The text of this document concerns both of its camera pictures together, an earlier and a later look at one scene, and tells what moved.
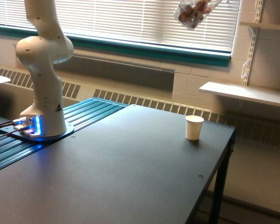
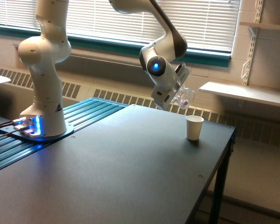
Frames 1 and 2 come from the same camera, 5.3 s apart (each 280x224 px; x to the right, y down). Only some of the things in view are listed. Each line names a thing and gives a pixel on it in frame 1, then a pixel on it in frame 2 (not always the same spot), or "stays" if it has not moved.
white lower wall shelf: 275,96 stays
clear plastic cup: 191,13 to 184,96
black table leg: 223,177 stays
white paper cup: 193,125 stays
